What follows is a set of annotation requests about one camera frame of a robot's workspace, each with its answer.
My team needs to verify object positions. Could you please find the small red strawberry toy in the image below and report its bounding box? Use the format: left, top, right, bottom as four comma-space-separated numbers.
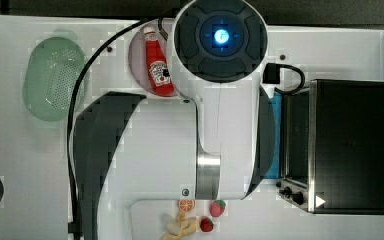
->
200, 217, 214, 232

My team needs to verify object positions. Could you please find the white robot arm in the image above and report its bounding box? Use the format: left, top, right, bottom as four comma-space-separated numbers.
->
70, 0, 274, 240

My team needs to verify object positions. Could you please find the pink oval plate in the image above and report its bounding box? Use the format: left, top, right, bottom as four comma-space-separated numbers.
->
128, 21, 175, 97

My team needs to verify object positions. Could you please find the red ketchup bottle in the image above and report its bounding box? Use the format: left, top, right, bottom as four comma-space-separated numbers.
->
143, 27, 174, 96

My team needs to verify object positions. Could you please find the orange slice toy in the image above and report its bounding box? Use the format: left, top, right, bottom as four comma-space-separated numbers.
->
178, 200, 195, 213

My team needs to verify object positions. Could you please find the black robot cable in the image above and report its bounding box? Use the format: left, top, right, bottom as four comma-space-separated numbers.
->
66, 18, 154, 240

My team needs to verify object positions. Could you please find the large strawberry toy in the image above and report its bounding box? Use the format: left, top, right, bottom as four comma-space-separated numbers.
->
210, 200, 226, 217

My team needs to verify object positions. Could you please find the yellow banana toy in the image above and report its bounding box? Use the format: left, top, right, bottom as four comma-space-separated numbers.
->
160, 212, 198, 240

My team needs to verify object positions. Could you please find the green perforated colander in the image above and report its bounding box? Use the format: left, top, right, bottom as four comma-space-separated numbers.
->
22, 37, 86, 122

